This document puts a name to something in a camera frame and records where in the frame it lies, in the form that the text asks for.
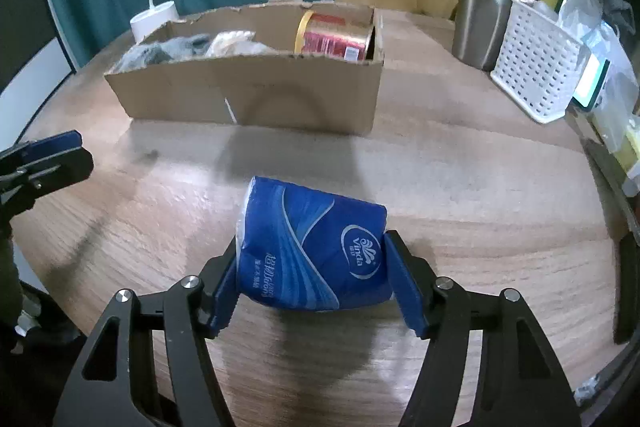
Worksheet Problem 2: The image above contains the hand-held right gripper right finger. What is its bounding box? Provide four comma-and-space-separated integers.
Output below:
382, 229, 583, 427

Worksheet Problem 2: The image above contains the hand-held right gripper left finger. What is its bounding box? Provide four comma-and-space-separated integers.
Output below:
52, 234, 243, 427

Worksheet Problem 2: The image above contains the stainless steel tumbler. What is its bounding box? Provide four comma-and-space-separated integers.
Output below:
452, 0, 531, 72

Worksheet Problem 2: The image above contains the crumpled clear plastic wrap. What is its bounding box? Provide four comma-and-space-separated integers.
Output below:
557, 0, 640, 152

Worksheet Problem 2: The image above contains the gold and red can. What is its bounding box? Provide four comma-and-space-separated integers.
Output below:
293, 11, 376, 62

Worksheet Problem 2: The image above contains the white plastic basket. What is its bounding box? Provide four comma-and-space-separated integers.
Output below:
490, 0, 592, 124

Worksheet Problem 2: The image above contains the blue toilet paper roll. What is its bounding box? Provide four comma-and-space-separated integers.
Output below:
235, 176, 393, 314

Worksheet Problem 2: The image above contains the brown cardboard box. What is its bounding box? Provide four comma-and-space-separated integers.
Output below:
103, 0, 385, 136

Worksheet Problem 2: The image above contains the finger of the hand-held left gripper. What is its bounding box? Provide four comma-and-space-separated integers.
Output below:
0, 148, 96, 223
0, 130, 84, 175

